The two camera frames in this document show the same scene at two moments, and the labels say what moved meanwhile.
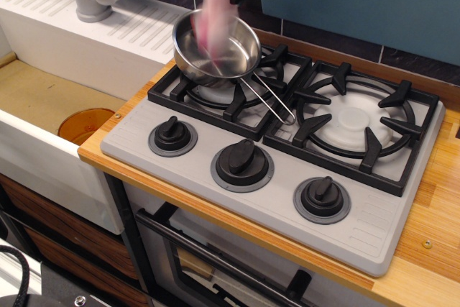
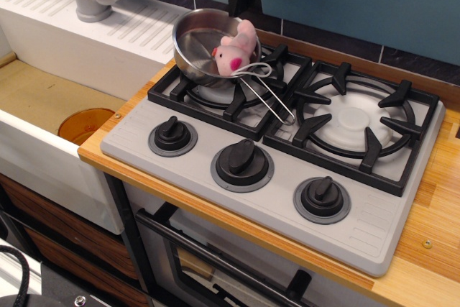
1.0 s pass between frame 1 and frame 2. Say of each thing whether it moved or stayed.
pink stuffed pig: moved
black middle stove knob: stayed
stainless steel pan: stayed
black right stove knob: stayed
